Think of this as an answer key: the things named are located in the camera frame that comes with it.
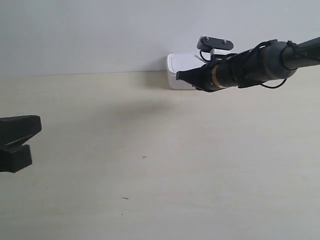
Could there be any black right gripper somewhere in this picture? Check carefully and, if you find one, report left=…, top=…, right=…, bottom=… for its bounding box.
left=175, top=39, right=297, bottom=92

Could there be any white lidded plastic container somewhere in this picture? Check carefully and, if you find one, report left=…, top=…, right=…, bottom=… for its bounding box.
left=166, top=52, right=205, bottom=90

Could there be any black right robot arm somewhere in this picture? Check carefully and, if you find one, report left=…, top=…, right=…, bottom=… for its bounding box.
left=191, top=38, right=320, bottom=93

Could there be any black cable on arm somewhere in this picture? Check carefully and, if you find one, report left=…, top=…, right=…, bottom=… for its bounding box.
left=247, top=39, right=320, bottom=90

